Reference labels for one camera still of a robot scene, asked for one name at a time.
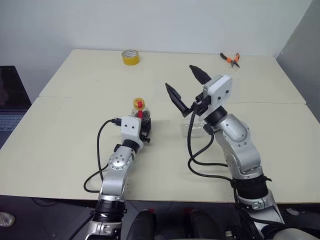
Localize clear plastic bottle red label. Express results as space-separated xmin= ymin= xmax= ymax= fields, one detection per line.
xmin=128 ymin=97 xmax=153 ymax=124

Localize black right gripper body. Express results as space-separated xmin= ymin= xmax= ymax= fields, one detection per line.
xmin=183 ymin=92 xmax=213 ymax=118

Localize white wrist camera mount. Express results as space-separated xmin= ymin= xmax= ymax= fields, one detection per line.
xmin=120 ymin=115 xmax=145 ymax=153
xmin=202 ymin=74 xmax=233 ymax=119

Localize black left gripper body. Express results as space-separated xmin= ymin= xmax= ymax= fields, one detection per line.
xmin=138 ymin=121 xmax=153 ymax=145

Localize crumpled white plastic wrap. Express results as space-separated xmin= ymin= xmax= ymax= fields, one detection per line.
xmin=0 ymin=211 xmax=15 ymax=227

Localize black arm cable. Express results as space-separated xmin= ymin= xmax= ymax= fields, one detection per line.
xmin=186 ymin=111 xmax=238 ymax=201
xmin=83 ymin=117 xmax=123 ymax=193

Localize yellow tape roll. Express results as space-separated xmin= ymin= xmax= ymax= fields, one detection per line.
xmin=121 ymin=49 xmax=141 ymax=67

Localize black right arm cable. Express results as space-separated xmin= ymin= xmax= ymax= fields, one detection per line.
xmin=186 ymin=111 xmax=238 ymax=201

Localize orange black pliers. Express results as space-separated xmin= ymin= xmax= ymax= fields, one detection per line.
xmin=219 ymin=52 xmax=241 ymax=70

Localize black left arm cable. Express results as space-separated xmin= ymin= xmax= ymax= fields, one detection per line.
xmin=83 ymin=117 xmax=123 ymax=193

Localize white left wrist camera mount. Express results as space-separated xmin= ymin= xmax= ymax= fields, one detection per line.
xmin=120 ymin=115 xmax=145 ymax=153

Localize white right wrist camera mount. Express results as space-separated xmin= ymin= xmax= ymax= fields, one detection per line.
xmin=202 ymin=74 xmax=233 ymax=119

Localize dark rounded shape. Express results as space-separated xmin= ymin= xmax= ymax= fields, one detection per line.
xmin=184 ymin=207 xmax=221 ymax=240
xmin=129 ymin=209 xmax=158 ymax=240

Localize clear wine glass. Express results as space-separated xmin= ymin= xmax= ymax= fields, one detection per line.
xmin=181 ymin=117 xmax=208 ymax=138

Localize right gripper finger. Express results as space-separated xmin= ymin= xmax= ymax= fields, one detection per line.
xmin=164 ymin=82 xmax=190 ymax=113
xmin=189 ymin=64 xmax=212 ymax=85

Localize dark laptop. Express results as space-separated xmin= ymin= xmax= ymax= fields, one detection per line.
xmin=0 ymin=65 xmax=33 ymax=151

